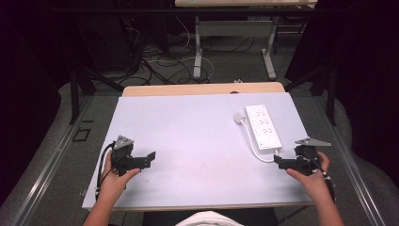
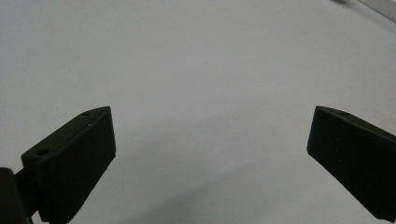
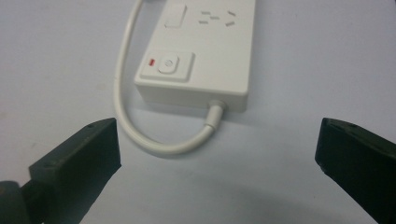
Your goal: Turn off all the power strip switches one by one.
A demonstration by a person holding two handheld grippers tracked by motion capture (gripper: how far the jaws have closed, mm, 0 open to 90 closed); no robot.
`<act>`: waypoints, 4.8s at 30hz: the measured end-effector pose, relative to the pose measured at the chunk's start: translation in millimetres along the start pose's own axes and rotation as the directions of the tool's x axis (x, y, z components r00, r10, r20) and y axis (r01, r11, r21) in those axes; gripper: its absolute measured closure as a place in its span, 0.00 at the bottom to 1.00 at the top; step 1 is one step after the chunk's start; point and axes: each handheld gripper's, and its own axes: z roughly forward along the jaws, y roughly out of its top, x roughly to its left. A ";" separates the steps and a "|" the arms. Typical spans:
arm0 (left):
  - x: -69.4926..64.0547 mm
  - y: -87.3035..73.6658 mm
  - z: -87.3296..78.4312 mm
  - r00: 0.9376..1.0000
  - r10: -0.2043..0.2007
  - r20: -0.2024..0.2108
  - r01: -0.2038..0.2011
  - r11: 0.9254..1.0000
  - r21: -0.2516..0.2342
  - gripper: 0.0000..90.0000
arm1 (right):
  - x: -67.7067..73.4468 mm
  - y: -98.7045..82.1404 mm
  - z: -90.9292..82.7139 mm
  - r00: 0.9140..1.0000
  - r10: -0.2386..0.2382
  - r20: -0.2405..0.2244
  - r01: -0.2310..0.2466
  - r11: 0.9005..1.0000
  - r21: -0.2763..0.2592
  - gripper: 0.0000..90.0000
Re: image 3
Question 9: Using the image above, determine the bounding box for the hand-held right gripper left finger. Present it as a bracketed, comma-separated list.
[21, 117, 122, 224]

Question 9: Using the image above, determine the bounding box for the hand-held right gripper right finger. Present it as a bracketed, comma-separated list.
[314, 117, 396, 224]

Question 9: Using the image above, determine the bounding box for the white power strip cable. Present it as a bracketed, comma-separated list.
[113, 0, 228, 156]

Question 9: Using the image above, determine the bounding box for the white power strip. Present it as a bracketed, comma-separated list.
[134, 0, 258, 114]

